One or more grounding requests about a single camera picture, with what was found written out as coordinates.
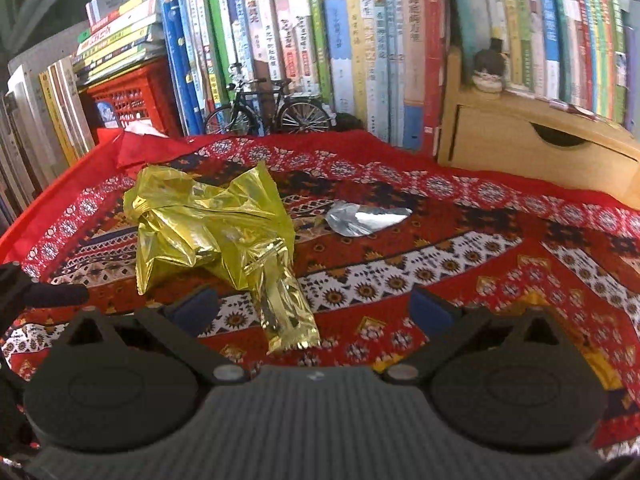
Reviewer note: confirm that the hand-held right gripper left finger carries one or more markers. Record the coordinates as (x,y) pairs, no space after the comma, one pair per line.
(192,309)

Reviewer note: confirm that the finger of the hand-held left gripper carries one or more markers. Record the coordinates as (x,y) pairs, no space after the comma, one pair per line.
(60,296)

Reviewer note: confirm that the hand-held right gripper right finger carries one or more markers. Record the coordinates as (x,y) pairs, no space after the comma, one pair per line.
(434,309)

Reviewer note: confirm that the yellow foil bag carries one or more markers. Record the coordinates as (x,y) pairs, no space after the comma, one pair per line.
(200,220)

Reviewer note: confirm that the gold snack wrapper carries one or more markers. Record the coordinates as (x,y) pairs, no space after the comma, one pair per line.
(287,310)

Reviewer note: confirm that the row of pale upright books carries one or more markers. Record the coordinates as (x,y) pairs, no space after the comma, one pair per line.
(30,125)

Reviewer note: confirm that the row of tall picture books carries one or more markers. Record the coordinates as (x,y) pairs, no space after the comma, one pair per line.
(310,40)

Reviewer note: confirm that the red patterned tablecloth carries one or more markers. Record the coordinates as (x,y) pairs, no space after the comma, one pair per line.
(450,270)

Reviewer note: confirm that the silver grey wrapper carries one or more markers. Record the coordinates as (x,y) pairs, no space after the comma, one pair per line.
(365,220)

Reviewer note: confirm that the wooden drawer organizer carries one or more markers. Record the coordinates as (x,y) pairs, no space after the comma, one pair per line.
(510,150)

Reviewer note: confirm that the red plastic crate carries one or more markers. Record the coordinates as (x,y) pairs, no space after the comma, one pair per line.
(135,97)

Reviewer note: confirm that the black toy bicycle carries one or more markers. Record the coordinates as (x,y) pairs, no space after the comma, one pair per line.
(270,109)

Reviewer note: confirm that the white grid board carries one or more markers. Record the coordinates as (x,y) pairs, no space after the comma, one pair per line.
(45,55)

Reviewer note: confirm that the small black-haired figurine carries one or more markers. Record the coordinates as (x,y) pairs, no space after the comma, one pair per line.
(490,72)

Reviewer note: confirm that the stack of flat workbooks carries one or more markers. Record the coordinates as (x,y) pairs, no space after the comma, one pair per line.
(120,35)

